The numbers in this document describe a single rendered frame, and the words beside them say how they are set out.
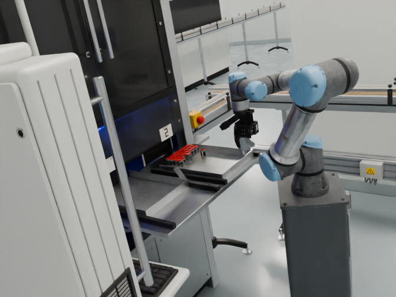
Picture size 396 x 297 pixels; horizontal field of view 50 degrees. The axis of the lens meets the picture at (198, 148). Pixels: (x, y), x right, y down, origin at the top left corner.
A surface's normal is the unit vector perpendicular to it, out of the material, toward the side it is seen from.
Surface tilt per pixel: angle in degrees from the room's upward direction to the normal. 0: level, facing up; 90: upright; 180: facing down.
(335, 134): 90
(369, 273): 0
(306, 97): 84
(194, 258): 90
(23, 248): 90
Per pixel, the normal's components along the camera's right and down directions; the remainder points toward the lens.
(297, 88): -0.85, 0.22
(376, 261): -0.16, -0.92
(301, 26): -0.57, 0.39
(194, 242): 0.81, 0.09
